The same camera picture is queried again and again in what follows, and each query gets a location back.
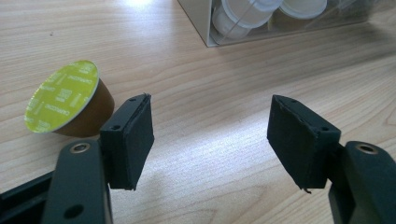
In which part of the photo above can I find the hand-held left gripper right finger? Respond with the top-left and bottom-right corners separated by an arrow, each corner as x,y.
266,94 -> 342,194

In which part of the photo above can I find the white coffee capsule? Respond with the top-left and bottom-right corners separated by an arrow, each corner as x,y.
211,4 -> 252,40
220,0 -> 285,30
278,0 -> 329,21

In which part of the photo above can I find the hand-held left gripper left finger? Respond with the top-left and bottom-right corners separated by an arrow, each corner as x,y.
99,92 -> 155,191

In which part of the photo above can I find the clear plastic capsule box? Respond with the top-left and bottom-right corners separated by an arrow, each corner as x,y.
177,0 -> 388,49

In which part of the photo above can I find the brown coffee capsule green lid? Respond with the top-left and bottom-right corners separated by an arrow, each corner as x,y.
23,59 -> 116,139

